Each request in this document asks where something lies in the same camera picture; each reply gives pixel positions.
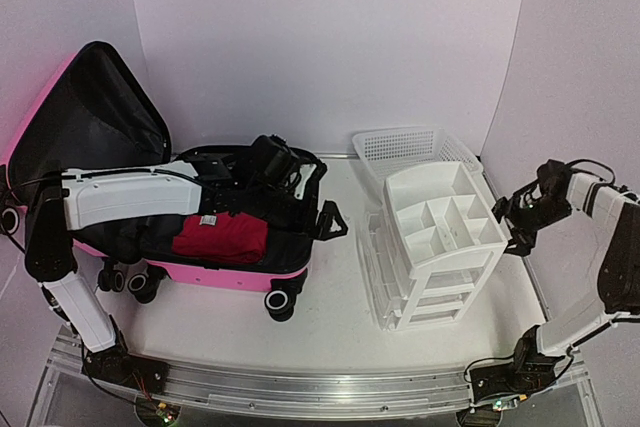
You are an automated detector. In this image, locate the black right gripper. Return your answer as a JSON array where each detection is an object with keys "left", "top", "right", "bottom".
[{"left": 478, "top": 197, "right": 571, "bottom": 258}]

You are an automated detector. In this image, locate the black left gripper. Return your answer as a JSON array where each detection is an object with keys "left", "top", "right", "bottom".
[{"left": 245, "top": 180, "right": 349, "bottom": 243}]

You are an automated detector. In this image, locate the clear organizer drawer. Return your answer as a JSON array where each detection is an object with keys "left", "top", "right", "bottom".
[{"left": 356, "top": 212, "right": 406, "bottom": 332}]

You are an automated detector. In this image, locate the pink cartoon suitcase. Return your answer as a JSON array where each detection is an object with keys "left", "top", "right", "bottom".
[{"left": 0, "top": 40, "right": 331, "bottom": 323}]

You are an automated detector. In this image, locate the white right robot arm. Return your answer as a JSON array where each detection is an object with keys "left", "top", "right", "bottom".
[{"left": 464, "top": 158, "right": 639, "bottom": 405}]

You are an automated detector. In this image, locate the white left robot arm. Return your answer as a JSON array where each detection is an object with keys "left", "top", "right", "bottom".
[{"left": 17, "top": 135, "right": 348, "bottom": 384}]

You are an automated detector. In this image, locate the white drawer desk organizer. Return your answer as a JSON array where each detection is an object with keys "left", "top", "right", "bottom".
[{"left": 382, "top": 161, "right": 507, "bottom": 331}]

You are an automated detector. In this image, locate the white plastic mesh basket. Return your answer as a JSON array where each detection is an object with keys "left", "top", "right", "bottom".
[{"left": 352, "top": 126, "right": 484, "bottom": 199}]

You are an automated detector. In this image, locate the red folded garment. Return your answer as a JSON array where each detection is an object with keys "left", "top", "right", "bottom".
[{"left": 172, "top": 213, "right": 269, "bottom": 265}]

